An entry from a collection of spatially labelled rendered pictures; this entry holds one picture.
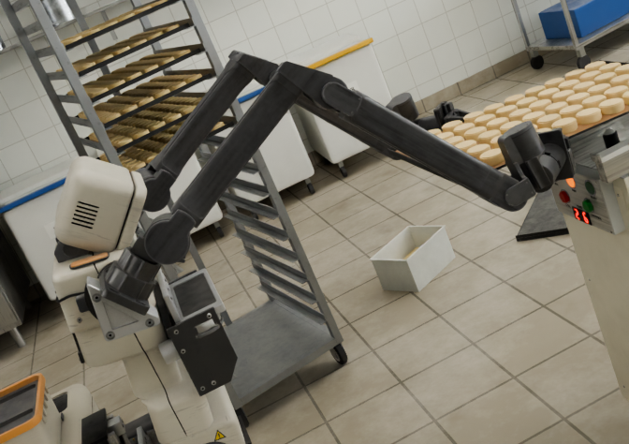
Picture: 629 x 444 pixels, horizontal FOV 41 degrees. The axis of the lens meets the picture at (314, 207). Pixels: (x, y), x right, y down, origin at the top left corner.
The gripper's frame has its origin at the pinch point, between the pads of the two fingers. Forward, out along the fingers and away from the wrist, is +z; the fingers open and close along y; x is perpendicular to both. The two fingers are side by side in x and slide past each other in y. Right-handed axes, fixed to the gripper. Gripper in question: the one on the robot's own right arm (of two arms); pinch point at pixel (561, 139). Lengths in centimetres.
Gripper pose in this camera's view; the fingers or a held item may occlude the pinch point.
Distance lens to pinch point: 176.8
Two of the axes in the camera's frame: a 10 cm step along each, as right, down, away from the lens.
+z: 4.5, -4.4, 7.8
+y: -3.5, -8.9, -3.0
